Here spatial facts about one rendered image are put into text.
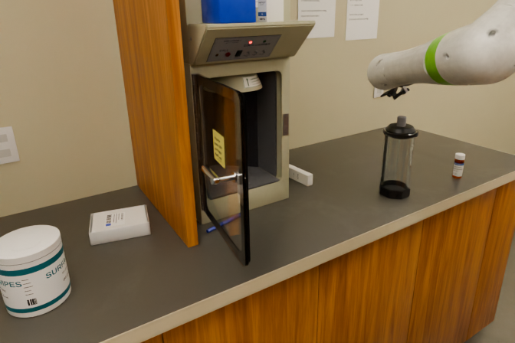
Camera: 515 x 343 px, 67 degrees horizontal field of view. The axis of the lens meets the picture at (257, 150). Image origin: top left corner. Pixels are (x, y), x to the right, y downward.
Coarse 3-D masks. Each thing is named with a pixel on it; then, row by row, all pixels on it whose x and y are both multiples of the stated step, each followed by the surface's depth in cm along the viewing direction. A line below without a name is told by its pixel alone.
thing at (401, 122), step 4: (400, 116) 125; (404, 116) 125; (400, 120) 124; (404, 120) 124; (392, 124) 127; (396, 124) 127; (400, 124) 124; (404, 124) 124; (408, 124) 127; (388, 128) 126; (392, 128) 124; (396, 128) 123; (400, 128) 123; (404, 128) 123; (408, 128) 123; (412, 128) 123; (396, 132) 123; (400, 132) 122; (404, 132) 122; (408, 132) 122; (412, 132) 123
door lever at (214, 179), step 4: (204, 168) 87; (208, 168) 86; (204, 172) 87; (208, 172) 84; (212, 172) 84; (232, 172) 84; (208, 176) 84; (212, 176) 82; (216, 176) 82; (224, 176) 83; (228, 176) 83; (232, 176) 83; (236, 176) 83; (212, 180) 81; (216, 180) 81; (220, 180) 82; (224, 180) 82; (228, 180) 83; (232, 180) 84; (236, 180) 83; (212, 184) 82; (216, 184) 82
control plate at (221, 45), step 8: (216, 40) 93; (224, 40) 94; (232, 40) 95; (240, 40) 96; (248, 40) 98; (256, 40) 99; (272, 40) 102; (216, 48) 96; (224, 48) 97; (232, 48) 98; (240, 48) 100; (248, 48) 101; (256, 48) 102; (264, 48) 104; (272, 48) 105; (208, 56) 97; (224, 56) 100; (232, 56) 101; (240, 56) 103; (248, 56) 104; (256, 56) 106; (264, 56) 107
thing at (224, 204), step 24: (216, 96) 86; (240, 96) 74; (216, 120) 89; (240, 120) 76; (240, 144) 78; (216, 168) 95; (240, 168) 80; (216, 192) 98; (240, 192) 82; (216, 216) 102; (240, 216) 85; (240, 240) 87
